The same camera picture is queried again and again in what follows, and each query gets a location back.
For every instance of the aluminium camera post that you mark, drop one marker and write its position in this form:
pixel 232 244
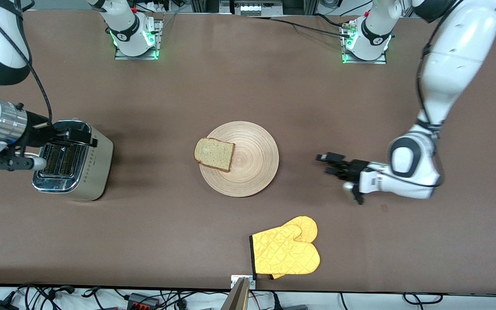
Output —
pixel 236 299

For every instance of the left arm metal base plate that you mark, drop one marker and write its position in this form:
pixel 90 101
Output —
pixel 379 61

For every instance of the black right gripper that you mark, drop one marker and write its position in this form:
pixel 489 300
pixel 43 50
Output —
pixel 38 127

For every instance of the round wooden plate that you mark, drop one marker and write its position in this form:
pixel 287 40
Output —
pixel 252 168

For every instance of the yellow quilted oven mitt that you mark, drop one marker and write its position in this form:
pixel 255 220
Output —
pixel 286 254

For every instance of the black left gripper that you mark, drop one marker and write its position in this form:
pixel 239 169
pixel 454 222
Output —
pixel 353 168

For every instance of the black orange connector box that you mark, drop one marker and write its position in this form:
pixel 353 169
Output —
pixel 142 301

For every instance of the silver two-slot toaster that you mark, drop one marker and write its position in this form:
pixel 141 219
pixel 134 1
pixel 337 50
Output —
pixel 97 168

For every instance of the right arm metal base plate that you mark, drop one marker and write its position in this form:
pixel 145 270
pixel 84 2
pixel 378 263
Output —
pixel 121 55

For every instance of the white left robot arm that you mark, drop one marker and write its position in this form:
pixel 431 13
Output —
pixel 454 56

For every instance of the small metal edge bracket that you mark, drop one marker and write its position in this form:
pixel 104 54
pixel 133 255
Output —
pixel 235 282

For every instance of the brown bread slice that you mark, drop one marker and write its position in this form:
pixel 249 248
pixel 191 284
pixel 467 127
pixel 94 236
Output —
pixel 213 155

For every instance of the white power strip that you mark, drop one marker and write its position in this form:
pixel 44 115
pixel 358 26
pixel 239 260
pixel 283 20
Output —
pixel 256 9

